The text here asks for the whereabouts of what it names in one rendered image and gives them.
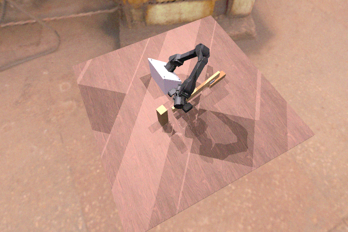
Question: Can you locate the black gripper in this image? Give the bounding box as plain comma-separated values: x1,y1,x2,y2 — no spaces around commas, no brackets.
168,88,193,113

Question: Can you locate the long wooden rail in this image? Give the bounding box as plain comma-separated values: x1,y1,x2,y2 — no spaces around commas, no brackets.
172,71,220,113

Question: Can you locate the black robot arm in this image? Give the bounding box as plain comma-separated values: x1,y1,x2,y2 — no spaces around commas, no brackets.
164,43,210,109

